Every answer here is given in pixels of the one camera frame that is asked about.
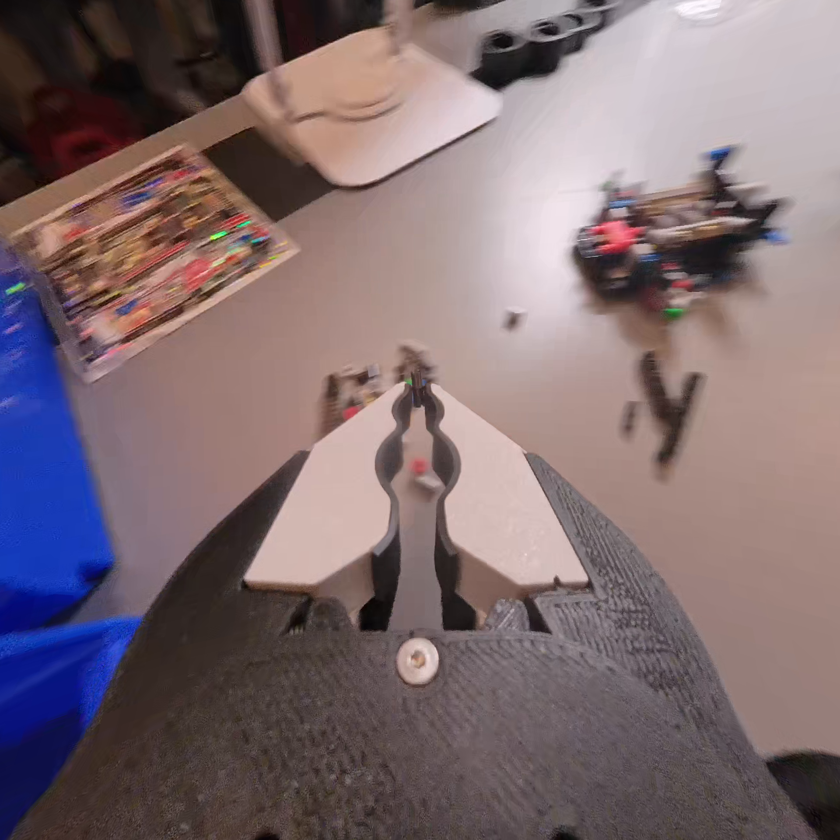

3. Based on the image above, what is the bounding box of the blue fabric bag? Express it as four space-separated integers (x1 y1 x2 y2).
0 238 143 840

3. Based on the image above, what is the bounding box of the partly built lego model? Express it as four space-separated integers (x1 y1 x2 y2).
572 146 791 321

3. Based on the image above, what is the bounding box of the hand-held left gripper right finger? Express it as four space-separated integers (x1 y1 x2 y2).
425 386 589 630

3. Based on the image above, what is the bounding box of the black cup holder tray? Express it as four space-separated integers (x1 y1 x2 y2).
471 0 624 88

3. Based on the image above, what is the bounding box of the dark red bag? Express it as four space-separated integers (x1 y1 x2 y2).
26 85 144 179

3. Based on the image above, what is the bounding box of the lego instruction booklet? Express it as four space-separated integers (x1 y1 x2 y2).
10 146 301 384

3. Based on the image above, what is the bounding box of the pile of small lego pieces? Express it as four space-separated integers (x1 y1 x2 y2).
320 340 439 442

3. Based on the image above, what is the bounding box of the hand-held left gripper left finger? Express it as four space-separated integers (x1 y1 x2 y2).
244 384 411 631

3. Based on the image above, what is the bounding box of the white stand base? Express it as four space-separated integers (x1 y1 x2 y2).
240 0 504 189

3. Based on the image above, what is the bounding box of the black bumpy rubber object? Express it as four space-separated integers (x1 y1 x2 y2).
764 751 840 840

